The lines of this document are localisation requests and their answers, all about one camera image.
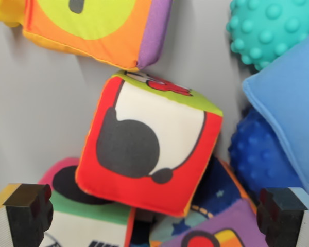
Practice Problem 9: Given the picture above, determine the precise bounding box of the orange fabric cube green circle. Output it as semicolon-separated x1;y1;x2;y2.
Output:
22;0;174;73

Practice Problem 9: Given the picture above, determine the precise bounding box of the light blue fabric pillow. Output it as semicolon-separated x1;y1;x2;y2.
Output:
242;32;309;202

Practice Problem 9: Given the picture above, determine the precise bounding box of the dark blue bumpy rubber ball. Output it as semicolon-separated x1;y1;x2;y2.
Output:
227;106;304;199

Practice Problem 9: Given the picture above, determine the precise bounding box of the teal bumpy rubber ball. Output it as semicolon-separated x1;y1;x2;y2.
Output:
226;0;309;72

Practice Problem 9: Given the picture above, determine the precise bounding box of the yellow spiky rubber toy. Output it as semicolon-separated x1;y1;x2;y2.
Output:
0;0;26;28

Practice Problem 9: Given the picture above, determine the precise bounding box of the white fabric cube bird print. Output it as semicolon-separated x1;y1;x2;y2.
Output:
37;157;136;247

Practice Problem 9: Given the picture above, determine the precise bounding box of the grey plastic bin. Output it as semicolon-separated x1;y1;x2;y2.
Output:
0;0;309;247

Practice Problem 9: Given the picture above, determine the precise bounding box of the purple fabric cube shoe print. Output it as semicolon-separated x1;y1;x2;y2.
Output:
148;156;269;247

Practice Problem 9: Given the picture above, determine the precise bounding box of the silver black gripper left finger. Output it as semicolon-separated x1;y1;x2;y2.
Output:
0;183;54;247

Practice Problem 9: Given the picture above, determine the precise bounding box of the red fabric cube black shape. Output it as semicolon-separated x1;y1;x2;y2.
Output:
75;70;225;218

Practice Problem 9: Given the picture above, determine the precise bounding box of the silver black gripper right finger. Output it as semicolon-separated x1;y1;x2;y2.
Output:
256;187;309;247

